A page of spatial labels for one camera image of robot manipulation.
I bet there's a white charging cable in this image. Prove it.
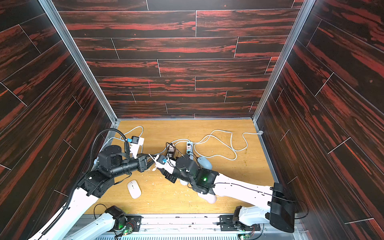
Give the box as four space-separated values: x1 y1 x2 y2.
148 153 160 172

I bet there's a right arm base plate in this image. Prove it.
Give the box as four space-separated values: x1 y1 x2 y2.
216 206 261 232

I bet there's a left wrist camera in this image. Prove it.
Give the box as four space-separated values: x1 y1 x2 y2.
129 136 145 159

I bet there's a white mouse centre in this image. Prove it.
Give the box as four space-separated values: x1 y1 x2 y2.
180 179 188 186

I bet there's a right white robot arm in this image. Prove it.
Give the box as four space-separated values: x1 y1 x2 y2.
156 155 295 233

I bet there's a white wireless mouse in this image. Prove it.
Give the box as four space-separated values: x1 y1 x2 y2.
127 180 142 199

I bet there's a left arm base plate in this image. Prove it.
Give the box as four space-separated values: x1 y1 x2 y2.
105 206 143 235

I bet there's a white cable right side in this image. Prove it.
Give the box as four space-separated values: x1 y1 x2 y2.
170 129 264 161

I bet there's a white cable left side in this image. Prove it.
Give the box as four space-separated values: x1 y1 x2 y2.
104 125 145 145

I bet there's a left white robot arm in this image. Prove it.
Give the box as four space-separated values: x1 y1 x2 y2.
30 145 160 240

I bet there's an aluminium frame left post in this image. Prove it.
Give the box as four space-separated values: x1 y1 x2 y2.
38 0 121 175

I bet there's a white power strip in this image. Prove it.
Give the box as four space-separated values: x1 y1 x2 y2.
186 141 194 161

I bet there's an aluminium frame post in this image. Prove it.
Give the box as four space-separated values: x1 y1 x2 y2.
38 0 121 175
252 0 316 205

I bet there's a light blue mouse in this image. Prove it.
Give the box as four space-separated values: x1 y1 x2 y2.
198 156 213 170

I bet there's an aluminium frame right post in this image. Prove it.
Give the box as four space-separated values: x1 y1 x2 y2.
252 0 316 205

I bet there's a black power strip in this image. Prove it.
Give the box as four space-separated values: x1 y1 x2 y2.
166 143 176 160

